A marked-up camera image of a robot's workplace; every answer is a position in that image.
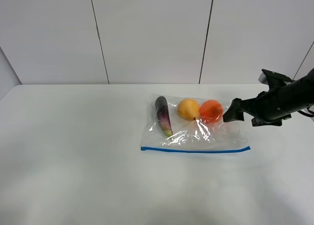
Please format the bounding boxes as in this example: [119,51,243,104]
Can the purple eggplant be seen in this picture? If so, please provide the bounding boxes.
[155,96,173,137]

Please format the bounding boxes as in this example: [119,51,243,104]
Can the clear zip bag blue seal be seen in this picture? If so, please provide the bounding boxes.
[140,95,250,153]

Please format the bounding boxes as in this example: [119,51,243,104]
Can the orange fruit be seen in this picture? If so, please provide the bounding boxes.
[200,100,224,124]

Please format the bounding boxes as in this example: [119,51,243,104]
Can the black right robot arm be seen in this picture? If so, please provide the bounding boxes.
[223,69,314,126]

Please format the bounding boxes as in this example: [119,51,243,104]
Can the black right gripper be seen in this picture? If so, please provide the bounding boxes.
[223,91,291,127]

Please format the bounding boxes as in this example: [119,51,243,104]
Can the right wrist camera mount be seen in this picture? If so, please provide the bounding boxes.
[258,69,294,89]

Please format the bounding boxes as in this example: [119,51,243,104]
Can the yellow pear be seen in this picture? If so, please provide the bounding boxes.
[178,99,200,121]

